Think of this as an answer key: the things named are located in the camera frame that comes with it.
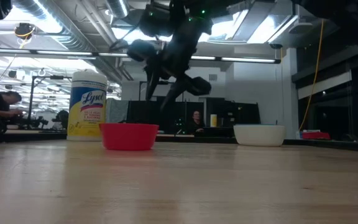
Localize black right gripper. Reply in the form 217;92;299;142
126;17;214;111

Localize black partition screen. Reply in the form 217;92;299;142
126;98;205;135

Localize grey cloth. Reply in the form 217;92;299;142
105;97;131;124

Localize red plastic bowl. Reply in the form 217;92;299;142
99;123;160;152

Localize white yellow Lysol wipes canister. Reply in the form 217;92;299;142
67;70;108;142

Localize black cabinet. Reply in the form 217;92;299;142
204;96;262;130

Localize overhead bar with light strips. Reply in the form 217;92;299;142
0;46;282;65

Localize black background equipment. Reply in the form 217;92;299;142
52;109;70;130

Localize white plastic bowl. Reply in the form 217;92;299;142
233;124;287;147

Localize red box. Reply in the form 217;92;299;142
301;131;332;141

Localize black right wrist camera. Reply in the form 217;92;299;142
185;76;213;97

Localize silver ventilation duct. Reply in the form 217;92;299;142
10;0;131;82

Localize black metal stand frame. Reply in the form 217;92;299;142
26;74;73;130

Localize black aluminium table frame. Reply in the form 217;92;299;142
0;132;358;153

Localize black yellow cord reel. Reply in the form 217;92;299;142
14;22;37;41

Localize yellow hanging cable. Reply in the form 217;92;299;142
298;19;326;132

